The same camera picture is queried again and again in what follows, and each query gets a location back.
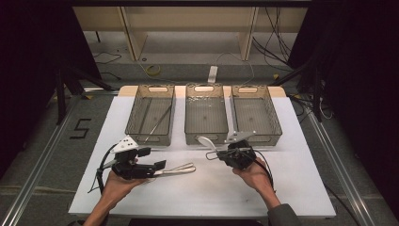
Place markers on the white ceramic spoon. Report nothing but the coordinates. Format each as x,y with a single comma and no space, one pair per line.
205,142

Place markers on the yellow tape roll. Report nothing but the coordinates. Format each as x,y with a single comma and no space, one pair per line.
154,69

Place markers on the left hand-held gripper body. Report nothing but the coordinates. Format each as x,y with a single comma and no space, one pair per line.
131,169

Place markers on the light wooden shelf unit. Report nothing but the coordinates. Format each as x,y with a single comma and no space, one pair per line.
188,19

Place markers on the smoky clear plastic basket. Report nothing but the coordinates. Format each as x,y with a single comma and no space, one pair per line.
205,116
156,94
255,117

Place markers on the silver metal utensil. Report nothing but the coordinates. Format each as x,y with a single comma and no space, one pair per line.
180,166
180,171

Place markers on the person's right hand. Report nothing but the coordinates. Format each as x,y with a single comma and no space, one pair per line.
255,177

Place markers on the aluminium floor rail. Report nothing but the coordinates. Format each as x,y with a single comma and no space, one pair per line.
338,163
34,175

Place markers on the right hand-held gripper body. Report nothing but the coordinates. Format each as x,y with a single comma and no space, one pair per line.
238,155

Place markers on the black curtain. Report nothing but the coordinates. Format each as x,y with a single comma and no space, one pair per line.
360,78
31,62

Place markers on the black metal stand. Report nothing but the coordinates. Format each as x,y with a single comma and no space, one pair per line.
317,94
61,97

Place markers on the white power strip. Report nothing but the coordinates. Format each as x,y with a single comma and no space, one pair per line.
212,74

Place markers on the person's left hand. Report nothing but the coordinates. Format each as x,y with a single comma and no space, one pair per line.
120,188

